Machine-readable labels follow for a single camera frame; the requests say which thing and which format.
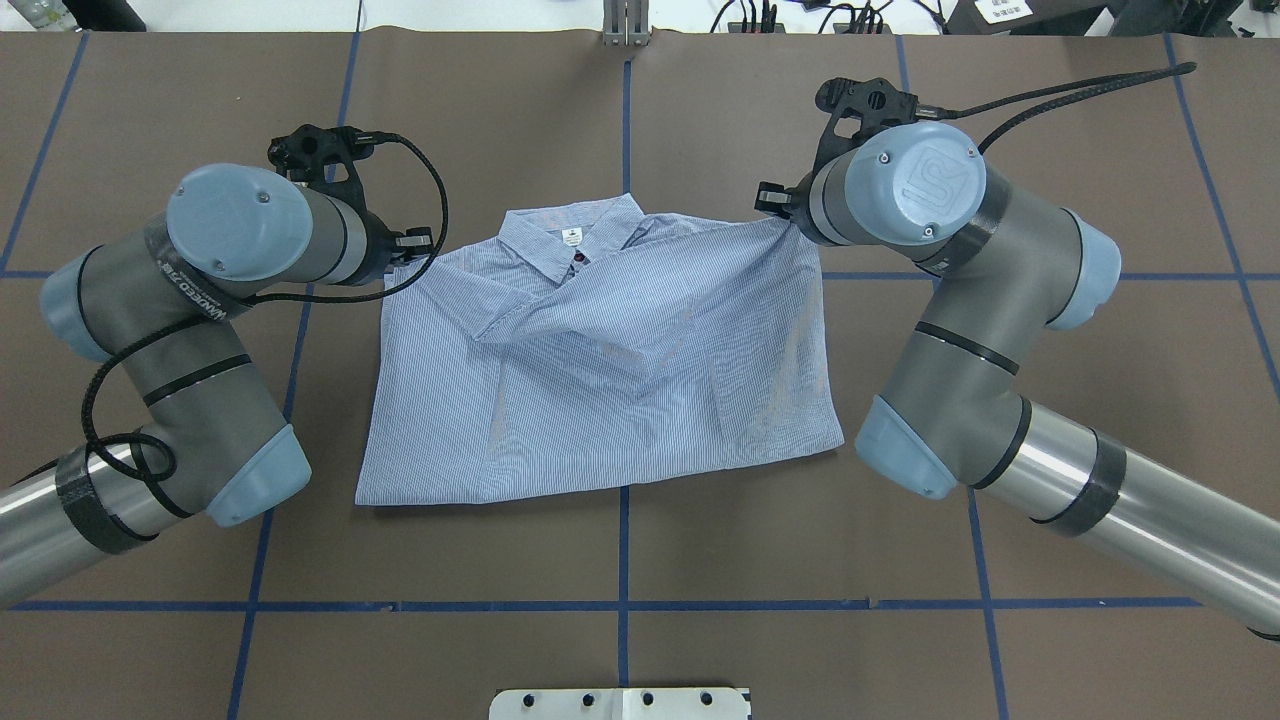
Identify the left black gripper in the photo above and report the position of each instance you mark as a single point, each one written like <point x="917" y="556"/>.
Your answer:
<point x="381" y="252"/>

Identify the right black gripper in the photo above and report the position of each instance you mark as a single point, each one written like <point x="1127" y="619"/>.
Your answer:
<point x="773" y="198"/>

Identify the light blue striped shirt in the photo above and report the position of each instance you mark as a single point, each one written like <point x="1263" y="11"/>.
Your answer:
<point x="596" y="346"/>

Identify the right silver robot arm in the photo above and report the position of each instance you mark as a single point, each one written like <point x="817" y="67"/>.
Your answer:
<point x="1009" y="267"/>

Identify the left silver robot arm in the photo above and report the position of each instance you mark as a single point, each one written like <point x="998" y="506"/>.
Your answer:
<point x="178" y="421"/>

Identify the black label printer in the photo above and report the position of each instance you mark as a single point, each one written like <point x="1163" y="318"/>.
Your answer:
<point x="1029" y="18"/>

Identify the clear patterned bottle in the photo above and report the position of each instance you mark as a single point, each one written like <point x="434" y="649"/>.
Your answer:
<point x="46" y="16"/>

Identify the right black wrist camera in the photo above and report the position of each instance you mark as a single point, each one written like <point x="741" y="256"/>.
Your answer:
<point x="875" y="104"/>

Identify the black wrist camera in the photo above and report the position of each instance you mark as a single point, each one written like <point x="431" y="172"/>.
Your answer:
<point x="875" y="104"/>
<point x="324" y="160"/>

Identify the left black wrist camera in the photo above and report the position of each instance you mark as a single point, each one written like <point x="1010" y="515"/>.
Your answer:
<point x="324" y="160"/>

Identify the aluminium frame post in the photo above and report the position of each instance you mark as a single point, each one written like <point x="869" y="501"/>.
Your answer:
<point x="626" y="23"/>

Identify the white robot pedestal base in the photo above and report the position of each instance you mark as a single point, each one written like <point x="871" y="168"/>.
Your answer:
<point x="623" y="703"/>

